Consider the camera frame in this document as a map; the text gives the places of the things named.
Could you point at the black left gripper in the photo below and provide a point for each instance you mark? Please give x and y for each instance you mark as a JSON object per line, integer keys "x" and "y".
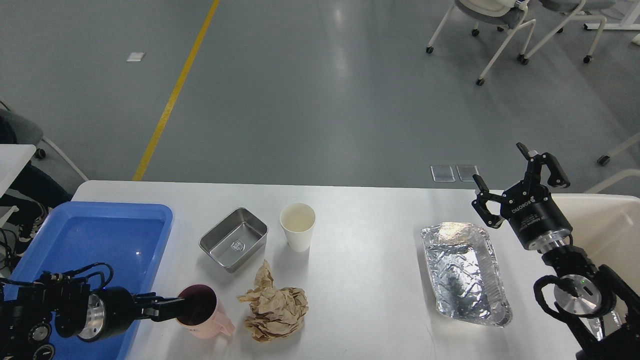
{"x": 112, "y": 310}

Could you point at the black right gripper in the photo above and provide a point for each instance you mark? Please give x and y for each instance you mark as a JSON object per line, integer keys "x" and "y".
{"x": 532, "y": 215}

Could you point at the pink plastic mug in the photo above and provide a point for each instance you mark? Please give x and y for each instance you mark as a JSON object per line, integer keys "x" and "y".
{"x": 204, "y": 316}

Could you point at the aluminium foil tray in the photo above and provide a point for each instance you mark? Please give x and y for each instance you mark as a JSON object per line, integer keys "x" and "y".
{"x": 464, "y": 274}

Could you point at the stainless steel rectangular pan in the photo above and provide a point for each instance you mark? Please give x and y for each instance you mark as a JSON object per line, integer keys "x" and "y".
{"x": 233, "y": 240}

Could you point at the white paper cup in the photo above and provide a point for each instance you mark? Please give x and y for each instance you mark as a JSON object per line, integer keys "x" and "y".
{"x": 297, "y": 221}

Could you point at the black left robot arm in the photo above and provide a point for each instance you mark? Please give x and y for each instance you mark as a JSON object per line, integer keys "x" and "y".
{"x": 77, "y": 303}

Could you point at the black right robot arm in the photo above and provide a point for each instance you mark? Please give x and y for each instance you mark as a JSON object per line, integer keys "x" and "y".
{"x": 600, "y": 309}

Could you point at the floor outlet cover right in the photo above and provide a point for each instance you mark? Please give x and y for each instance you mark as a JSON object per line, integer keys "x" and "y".
{"x": 466, "y": 172}

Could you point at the floor outlet cover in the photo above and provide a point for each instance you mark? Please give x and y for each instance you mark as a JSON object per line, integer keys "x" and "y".
{"x": 442, "y": 173}
{"x": 466, "y": 172}

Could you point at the blue plastic tray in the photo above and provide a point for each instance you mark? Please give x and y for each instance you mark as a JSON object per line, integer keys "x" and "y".
{"x": 129, "y": 237}

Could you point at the white chair leg right edge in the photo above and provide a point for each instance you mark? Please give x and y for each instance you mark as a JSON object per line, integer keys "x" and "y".
{"x": 606, "y": 157}

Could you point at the beige plastic bin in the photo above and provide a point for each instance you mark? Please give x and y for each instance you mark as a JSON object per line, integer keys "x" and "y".
{"x": 607, "y": 227}

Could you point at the floor outlet cover left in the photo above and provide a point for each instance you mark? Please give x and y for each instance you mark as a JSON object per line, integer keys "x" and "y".
{"x": 442, "y": 173}

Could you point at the crumpled brown paper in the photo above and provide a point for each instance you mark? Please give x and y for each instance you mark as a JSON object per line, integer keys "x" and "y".
{"x": 274, "y": 312}

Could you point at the person in beige sweater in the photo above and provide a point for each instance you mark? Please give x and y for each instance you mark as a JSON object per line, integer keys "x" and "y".
{"x": 44, "y": 193}

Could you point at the white office chair left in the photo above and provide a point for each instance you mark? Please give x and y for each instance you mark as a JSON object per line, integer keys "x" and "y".
{"x": 509, "y": 16}

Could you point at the white side table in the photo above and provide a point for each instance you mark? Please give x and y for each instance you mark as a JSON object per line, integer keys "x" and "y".
{"x": 13, "y": 159}

